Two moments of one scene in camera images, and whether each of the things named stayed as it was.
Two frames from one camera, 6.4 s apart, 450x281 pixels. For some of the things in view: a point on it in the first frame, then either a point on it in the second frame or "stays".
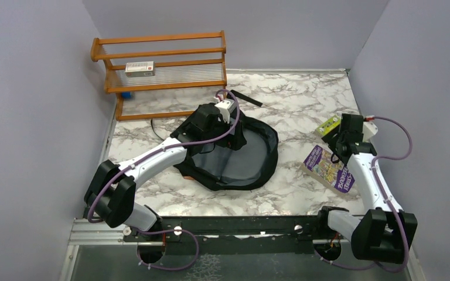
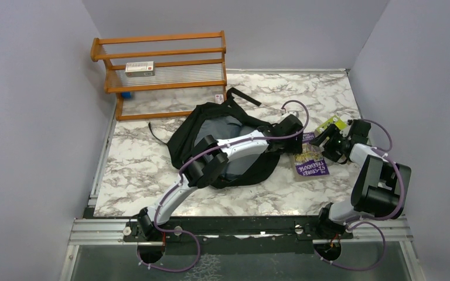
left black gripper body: [230, 140] → [289, 145]
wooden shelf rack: [158, 74] stays
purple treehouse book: [336, 175] → [309, 164]
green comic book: [328, 126] stays
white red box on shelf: [139, 69] stays
